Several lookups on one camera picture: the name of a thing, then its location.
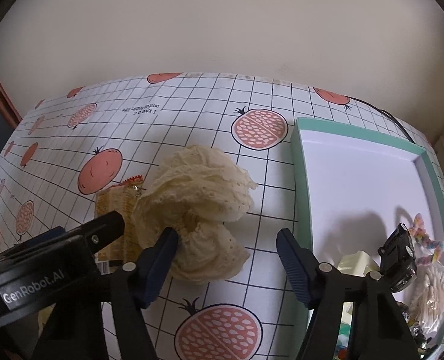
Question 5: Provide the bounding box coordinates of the black toy car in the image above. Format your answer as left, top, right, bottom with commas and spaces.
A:
377, 223, 417, 293

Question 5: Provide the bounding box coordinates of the bag of cotton swabs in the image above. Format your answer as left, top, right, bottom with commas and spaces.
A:
409, 262, 444, 339

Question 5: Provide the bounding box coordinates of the cream hair claw clip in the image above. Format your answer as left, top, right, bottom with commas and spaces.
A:
336, 249, 383, 316

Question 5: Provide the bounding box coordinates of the orange snack packet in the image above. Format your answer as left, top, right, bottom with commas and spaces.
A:
94, 175, 144, 274

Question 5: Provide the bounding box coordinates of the cream lace scrunchie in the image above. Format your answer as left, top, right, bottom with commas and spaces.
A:
132, 145, 258, 284

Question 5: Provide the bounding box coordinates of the green plastic stick figure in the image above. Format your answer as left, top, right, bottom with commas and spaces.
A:
337, 322, 350, 347

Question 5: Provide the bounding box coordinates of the pomegranate grid tablecloth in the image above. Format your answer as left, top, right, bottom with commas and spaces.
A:
0, 73, 429, 359

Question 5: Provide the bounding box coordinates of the teal white tray box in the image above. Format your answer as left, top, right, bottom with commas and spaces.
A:
289, 116, 444, 360

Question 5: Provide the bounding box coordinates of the pastel chenille hair tie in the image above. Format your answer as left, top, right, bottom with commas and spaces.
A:
411, 213, 444, 267

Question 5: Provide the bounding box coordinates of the black cable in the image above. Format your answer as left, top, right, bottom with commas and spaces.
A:
350, 97, 418, 146

